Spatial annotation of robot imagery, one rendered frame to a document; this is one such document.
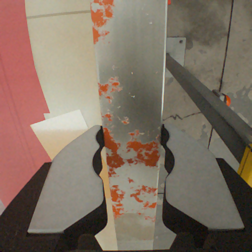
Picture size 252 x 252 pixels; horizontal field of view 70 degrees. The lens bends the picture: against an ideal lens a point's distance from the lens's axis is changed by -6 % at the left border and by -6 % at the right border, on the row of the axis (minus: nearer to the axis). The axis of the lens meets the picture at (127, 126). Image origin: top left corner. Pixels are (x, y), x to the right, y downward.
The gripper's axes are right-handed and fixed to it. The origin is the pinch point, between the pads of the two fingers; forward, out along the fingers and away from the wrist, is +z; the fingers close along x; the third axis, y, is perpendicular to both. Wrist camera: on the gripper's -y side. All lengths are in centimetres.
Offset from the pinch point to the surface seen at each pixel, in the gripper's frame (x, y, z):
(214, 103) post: 18.5, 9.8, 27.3
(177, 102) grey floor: 29, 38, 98
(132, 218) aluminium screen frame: -0.2, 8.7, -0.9
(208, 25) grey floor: 42, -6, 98
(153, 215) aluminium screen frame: 1.7, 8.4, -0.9
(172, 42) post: 23, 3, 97
